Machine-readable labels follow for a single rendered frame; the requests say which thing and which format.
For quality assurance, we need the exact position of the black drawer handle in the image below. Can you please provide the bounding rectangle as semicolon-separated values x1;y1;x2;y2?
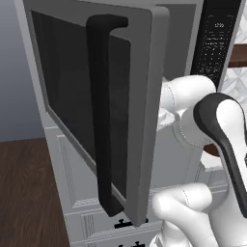
114;218;150;230
118;240;147;247

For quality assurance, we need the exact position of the brown wooden shelf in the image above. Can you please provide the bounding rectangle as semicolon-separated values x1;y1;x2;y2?
227;42;247;69

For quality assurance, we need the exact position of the grey microwave door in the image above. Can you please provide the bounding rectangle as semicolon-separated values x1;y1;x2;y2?
22;0;171;228

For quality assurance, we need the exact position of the white kitchen cabinet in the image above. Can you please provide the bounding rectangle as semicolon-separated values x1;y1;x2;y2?
14;0;233;247

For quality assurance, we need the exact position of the white drawer front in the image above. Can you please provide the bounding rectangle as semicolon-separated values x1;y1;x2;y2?
79;206;166;239

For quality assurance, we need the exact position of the grey microwave with black panel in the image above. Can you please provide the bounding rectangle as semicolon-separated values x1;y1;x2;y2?
154;0;247;93

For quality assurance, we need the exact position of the black microwave door handle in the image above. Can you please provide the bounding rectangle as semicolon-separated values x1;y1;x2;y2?
85;14;129;218

